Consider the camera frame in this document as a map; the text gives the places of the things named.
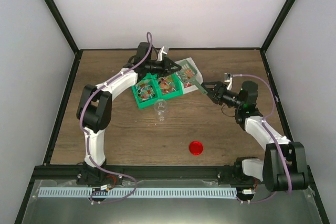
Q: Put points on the green double candy bin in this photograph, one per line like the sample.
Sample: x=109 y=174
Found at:
x=151 y=88

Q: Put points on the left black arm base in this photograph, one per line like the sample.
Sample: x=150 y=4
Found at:
x=92 y=176

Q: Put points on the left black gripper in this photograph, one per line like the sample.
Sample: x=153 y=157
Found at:
x=166 y=67

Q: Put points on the black aluminium front beam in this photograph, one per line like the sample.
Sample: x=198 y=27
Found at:
x=138 y=172

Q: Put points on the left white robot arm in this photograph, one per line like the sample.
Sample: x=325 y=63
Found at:
x=95 y=106

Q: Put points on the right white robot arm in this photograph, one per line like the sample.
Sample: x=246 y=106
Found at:
x=284 y=167

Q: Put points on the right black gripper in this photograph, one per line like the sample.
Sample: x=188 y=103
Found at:
x=220 y=88

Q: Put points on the light blue slotted rail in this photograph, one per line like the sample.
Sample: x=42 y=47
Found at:
x=74 y=192

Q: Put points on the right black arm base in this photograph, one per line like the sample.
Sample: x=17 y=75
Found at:
x=236 y=175

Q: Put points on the red jar lid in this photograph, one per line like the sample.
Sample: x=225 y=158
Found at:
x=195 y=147

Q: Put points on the green plastic scoop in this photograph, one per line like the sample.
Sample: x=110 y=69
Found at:
x=190 y=74

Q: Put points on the clear plastic jar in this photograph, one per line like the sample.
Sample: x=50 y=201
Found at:
x=161 y=108

